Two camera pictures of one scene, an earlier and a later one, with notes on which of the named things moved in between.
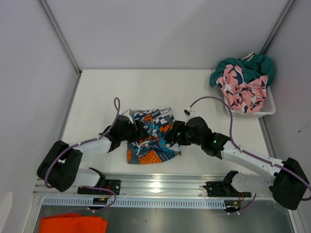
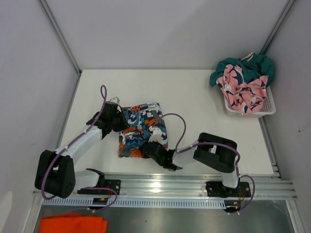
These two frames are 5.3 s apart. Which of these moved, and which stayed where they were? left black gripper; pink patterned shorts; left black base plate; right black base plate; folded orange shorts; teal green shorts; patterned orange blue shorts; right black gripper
Moved: left black gripper; patterned orange blue shorts; right black gripper
Stayed: pink patterned shorts; left black base plate; teal green shorts; right black base plate; folded orange shorts
